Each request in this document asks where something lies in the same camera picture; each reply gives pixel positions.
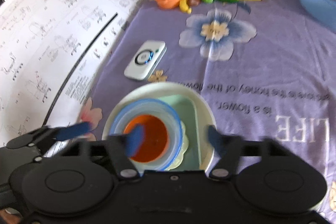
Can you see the white pocket router device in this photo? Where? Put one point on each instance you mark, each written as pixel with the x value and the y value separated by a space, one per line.
pixel 144 61

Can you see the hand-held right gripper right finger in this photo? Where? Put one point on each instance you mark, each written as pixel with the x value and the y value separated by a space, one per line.
pixel 216 141

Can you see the brown toy fruit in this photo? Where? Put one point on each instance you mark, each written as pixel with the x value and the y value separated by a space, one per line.
pixel 194 0

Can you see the yellow flower-shaped plate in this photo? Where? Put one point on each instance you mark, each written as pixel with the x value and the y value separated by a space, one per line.
pixel 185 142

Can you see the blue plastic bowl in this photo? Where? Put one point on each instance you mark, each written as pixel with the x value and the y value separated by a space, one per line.
pixel 173 121

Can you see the purple floral bedsheet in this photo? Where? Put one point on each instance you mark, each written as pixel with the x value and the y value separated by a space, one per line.
pixel 262 69

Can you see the small orange bowl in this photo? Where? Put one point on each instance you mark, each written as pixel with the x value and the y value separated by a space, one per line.
pixel 155 134

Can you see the green square plate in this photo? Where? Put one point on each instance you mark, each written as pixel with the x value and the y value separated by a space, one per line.
pixel 191 119

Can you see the yellow toy banana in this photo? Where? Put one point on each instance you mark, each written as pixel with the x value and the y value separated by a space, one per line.
pixel 185 6

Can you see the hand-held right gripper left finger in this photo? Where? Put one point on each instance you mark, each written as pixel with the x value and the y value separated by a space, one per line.
pixel 135 141

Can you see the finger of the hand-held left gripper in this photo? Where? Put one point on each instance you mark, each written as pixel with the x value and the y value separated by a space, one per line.
pixel 73 130

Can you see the white printed instruction sheet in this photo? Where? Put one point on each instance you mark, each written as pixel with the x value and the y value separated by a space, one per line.
pixel 52 43

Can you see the white oval plate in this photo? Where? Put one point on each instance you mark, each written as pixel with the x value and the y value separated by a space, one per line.
pixel 141 94

